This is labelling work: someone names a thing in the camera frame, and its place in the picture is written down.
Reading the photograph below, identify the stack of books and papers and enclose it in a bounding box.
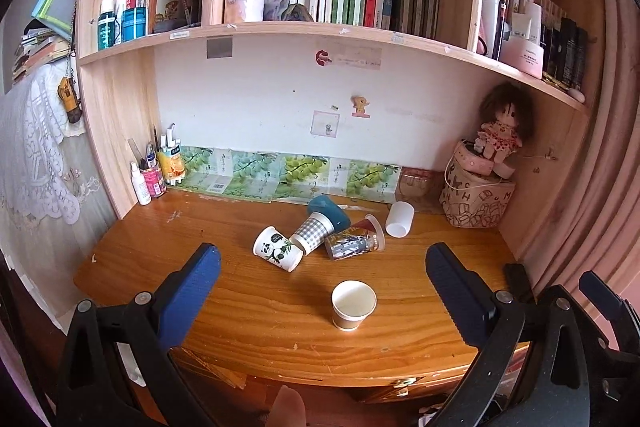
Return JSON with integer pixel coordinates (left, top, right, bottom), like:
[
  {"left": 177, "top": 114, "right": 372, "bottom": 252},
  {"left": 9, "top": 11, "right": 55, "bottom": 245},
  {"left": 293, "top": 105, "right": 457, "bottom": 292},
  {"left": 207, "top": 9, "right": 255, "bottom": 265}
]
[{"left": 11, "top": 19, "right": 73, "bottom": 82}]

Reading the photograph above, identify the pink cream jar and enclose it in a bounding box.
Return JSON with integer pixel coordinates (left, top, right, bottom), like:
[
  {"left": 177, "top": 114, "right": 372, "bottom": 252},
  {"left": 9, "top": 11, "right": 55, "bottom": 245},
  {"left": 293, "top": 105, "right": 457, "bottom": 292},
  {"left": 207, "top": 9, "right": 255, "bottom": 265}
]
[{"left": 500, "top": 38, "right": 546, "bottom": 79}]

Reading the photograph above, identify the pink curtain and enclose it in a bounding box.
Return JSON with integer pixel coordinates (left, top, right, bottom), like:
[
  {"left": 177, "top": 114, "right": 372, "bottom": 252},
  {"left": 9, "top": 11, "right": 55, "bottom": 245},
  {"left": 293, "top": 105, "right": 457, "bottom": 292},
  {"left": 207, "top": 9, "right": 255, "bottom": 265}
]
[{"left": 520, "top": 0, "right": 640, "bottom": 358}]

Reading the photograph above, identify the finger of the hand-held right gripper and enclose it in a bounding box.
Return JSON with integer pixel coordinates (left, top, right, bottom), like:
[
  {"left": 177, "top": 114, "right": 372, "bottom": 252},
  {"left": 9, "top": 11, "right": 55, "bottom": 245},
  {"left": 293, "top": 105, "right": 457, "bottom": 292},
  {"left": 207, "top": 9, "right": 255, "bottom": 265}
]
[
  {"left": 504, "top": 263, "right": 538, "bottom": 305},
  {"left": 579, "top": 271, "right": 640, "bottom": 427}
]

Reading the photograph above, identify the clear plastic container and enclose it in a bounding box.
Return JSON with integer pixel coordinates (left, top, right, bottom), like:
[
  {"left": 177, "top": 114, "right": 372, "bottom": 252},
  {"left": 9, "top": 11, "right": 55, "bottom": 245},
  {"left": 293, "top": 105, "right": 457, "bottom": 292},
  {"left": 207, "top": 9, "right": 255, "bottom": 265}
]
[{"left": 395, "top": 168, "right": 436, "bottom": 208}]

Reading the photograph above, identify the white panda print cup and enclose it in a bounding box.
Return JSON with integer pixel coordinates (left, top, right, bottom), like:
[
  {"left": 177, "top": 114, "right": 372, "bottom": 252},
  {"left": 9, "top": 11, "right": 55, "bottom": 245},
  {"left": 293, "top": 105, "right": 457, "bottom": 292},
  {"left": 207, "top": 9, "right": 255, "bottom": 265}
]
[{"left": 252, "top": 226, "right": 304, "bottom": 272}]

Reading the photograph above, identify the folded patterned pouch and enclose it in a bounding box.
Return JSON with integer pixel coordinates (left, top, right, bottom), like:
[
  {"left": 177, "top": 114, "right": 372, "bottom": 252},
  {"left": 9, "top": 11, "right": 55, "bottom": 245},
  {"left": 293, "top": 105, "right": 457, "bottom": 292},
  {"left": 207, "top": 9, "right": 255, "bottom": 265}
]
[{"left": 265, "top": 2, "right": 316, "bottom": 24}]

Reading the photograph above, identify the pink round box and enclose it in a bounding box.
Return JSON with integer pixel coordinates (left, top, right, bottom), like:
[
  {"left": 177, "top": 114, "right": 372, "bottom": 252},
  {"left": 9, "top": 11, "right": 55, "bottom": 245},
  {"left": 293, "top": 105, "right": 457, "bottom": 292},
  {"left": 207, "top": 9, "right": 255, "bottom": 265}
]
[{"left": 454, "top": 139, "right": 516, "bottom": 181}]

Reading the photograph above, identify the white lace cloth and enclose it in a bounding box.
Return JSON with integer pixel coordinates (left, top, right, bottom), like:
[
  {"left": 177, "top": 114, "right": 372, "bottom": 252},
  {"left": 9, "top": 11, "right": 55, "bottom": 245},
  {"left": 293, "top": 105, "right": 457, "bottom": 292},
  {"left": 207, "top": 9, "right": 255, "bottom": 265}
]
[{"left": 0, "top": 62, "right": 108, "bottom": 228}]

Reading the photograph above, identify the clear plastic ruler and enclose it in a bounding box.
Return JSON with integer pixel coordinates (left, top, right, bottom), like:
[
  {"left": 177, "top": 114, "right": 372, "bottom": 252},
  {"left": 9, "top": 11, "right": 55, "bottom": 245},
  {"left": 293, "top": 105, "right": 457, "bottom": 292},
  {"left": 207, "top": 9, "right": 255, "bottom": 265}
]
[{"left": 127, "top": 138, "right": 146, "bottom": 168}]

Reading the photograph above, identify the orange print pen holder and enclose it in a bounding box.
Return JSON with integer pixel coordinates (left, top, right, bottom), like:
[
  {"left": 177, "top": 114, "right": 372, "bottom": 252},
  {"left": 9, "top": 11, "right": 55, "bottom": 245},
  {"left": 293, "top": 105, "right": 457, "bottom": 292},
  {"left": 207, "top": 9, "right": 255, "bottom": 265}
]
[{"left": 156, "top": 147, "right": 187, "bottom": 185}]

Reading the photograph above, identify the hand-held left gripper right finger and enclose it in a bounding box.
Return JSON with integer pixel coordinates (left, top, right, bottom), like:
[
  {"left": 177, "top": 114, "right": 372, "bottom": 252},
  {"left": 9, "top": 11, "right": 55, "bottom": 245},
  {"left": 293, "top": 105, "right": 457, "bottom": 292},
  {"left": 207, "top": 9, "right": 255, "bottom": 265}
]
[{"left": 425, "top": 243, "right": 593, "bottom": 427}]

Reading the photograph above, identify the teal bottle with white cap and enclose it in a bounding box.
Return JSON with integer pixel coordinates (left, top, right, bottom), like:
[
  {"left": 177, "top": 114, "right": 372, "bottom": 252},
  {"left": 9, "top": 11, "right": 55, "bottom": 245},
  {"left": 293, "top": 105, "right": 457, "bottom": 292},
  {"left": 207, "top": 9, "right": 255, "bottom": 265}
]
[{"left": 97, "top": 0, "right": 117, "bottom": 51}]

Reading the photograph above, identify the letter printed fabric basket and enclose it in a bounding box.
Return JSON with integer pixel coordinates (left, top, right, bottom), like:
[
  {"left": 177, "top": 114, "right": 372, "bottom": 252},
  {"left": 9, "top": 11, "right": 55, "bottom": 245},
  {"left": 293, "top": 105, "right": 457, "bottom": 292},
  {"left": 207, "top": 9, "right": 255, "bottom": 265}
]
[{"left": 439, "top": 157, "right": 516, "bottom": 229}]

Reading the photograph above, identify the blue cup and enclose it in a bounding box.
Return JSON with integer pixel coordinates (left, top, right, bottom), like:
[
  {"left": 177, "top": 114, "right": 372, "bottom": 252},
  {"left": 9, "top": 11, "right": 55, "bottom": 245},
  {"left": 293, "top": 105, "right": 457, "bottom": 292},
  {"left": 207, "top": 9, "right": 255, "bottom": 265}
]
[{"left": 307, "top": 195, "right": 352, "bottom": 232}]

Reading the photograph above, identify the brown paper cup white inside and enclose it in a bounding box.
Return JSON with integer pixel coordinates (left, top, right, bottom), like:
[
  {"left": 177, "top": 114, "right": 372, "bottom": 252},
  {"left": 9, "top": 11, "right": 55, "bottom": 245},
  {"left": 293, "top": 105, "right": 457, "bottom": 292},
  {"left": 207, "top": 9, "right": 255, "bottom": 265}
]
[{"left": 331, "top": 280, "right": 377, "bottom": 331}]

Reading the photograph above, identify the wooden bookshelf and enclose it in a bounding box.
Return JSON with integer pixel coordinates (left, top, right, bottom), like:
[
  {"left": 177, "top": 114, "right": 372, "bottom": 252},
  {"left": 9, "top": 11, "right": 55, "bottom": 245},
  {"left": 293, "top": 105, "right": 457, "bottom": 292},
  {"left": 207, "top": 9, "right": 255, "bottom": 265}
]
[{"left": 72, "top": 0, "right": 608, "bottom": 260}]

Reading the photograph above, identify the small white squeeze bottle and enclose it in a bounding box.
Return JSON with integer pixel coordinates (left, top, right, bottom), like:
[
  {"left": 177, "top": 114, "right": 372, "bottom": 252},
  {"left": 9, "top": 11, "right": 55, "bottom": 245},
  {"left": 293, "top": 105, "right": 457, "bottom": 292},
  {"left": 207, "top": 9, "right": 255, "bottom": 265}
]
[{"left": 130, "top": 162, "right": 152, "bottom": 206}]

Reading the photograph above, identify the tall white cosmetic tube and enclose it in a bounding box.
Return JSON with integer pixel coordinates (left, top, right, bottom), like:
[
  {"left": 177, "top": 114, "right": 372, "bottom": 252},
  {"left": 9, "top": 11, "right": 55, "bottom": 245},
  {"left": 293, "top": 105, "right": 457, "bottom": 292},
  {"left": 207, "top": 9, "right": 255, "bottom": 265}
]
[{"left": 481, "top": 0, "right": 501, "bottom": 55}]

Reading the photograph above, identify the person's knee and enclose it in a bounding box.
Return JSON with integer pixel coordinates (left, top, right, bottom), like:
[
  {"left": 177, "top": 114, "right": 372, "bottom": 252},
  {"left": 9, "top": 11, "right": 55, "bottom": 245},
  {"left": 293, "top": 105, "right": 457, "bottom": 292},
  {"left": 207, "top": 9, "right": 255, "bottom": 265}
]
[{"left": 270, "top": 384, "right": 306, "bottom": 427}]

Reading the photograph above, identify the green leaf printed carton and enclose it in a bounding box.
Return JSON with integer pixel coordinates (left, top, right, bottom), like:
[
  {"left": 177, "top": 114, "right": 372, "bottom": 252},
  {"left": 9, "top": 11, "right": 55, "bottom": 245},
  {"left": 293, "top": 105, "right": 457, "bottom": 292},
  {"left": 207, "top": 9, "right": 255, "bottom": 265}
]
[
  {"left": 330, "top": 158, "right": 403, "bottom": 198},
  {"left": 272, "top": 154, "right": 333, "bottom": 202},
  {"left": 222, "top": 152, "right": 280, "bottom": 198},
  {"left": 175, "top": 146, "right": 233, "bottom": 194}
]

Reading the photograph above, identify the plain white cup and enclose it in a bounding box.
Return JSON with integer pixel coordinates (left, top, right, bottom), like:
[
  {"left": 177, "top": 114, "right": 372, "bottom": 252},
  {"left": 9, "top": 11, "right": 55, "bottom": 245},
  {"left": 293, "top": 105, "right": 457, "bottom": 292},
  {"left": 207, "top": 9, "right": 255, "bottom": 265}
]
[{"left": 385, "top": 201, "right": 414, "bottom": 239}]

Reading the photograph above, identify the teal jar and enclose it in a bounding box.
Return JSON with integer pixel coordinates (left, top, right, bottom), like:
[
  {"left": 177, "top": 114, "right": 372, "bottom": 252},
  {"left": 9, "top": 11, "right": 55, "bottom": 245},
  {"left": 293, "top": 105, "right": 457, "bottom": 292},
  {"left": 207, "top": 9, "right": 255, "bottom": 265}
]
[{"left": 121, "top": 7, "right": 147, "bottom": 42}]

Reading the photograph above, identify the grey tape patch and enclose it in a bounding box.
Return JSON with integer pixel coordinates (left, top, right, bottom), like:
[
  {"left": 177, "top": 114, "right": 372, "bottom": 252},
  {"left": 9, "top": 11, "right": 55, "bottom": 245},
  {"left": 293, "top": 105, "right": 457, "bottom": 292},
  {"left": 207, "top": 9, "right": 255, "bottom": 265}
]
[{"left": 206, "top": 36, "right": 234, "bottom": 59}]

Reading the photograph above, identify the grey checked paper cup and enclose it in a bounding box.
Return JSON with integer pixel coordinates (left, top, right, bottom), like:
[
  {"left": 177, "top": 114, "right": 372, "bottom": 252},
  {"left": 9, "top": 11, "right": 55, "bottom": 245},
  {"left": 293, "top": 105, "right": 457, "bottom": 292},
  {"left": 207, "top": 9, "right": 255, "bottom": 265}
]
[{"left": 289, "top": 213, "right": 337, "bottom": 255}]

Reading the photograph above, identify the pink pen can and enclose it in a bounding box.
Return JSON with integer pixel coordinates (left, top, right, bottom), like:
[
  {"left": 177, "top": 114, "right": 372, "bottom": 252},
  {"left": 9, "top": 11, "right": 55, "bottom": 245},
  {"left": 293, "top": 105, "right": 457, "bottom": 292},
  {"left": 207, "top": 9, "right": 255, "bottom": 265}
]
[{"left": 140, "top": 159, "right": 167, "bottom": 198}]

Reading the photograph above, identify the row of dark cosmetic bottles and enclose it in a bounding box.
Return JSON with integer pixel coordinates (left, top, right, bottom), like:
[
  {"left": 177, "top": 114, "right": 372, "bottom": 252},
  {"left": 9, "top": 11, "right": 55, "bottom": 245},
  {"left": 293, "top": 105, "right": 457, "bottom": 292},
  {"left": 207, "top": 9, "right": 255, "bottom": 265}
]
[{"left": 542, "top": 17, "right": 588, "bottom": 92}]

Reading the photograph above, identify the illustrated brown paper cup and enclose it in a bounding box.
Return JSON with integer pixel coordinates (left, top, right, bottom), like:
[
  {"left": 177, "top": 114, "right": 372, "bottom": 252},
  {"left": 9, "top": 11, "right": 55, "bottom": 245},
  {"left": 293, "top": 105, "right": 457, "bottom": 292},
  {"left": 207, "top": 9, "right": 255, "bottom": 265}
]
[{"left": 324, "top": 214, "right": 386, "bottom": 261}]

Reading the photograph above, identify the square pink wall sticker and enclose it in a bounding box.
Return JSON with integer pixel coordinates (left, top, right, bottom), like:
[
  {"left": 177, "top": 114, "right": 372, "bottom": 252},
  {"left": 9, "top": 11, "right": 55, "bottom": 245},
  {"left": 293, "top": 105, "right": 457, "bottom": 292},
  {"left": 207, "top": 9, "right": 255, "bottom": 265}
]
[{"left": 311, "top": 109, "right": 340, "bottom": 138}]

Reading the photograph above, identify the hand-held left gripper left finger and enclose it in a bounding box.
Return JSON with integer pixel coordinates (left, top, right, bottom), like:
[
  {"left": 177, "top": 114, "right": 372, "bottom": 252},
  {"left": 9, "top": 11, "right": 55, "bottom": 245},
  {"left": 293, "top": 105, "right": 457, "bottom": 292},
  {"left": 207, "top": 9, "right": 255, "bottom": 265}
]
[{"left": 54, "top": 243, "right": 222, "bottom": 427}]

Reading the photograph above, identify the rag doll with brown hair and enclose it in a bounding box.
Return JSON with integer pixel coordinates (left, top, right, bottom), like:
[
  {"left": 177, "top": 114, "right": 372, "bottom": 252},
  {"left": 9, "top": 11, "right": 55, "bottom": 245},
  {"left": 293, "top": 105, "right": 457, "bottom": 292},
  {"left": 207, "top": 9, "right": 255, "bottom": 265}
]
[{"left": 476, "top": 82, "right": 535, "bottom": 165}]

